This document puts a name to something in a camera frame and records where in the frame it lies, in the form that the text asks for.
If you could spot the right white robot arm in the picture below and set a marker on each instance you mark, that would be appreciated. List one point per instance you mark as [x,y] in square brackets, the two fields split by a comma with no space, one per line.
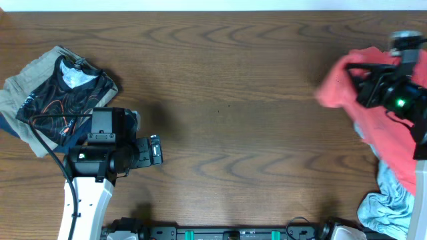
[413,109]

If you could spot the light blue t-shirt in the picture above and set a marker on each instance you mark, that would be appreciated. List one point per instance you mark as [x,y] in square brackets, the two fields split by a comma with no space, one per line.
[389,210]

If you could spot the khaki folded garment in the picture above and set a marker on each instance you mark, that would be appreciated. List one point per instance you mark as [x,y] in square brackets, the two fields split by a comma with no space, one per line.
[17,88]

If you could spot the red t-shirt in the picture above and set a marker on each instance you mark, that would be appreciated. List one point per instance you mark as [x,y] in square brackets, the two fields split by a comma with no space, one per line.
[391,140]

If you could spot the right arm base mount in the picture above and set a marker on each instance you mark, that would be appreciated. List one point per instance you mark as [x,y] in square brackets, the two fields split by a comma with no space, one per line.
[334,229]

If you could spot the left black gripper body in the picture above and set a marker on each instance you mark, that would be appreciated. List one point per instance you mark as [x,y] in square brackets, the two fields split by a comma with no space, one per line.
[139,152]

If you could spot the navy folded garment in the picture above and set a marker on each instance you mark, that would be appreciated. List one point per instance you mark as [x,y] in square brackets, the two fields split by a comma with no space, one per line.
[78,138]

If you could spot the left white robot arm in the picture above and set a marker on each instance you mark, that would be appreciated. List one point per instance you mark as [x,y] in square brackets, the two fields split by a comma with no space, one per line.
[92,171]

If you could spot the black orange patterned shirt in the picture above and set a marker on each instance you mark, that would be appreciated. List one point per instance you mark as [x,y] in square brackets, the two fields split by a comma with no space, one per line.
[71,89]

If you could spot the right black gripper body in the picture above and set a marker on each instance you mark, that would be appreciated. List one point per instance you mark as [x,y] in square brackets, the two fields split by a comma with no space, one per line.
[379,89]

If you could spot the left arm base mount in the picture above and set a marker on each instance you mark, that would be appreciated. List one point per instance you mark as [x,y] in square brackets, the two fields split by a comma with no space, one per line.
[125,229]

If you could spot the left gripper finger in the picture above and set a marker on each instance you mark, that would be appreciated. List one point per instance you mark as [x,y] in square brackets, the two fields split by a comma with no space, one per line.
[155,140]
[157,157]

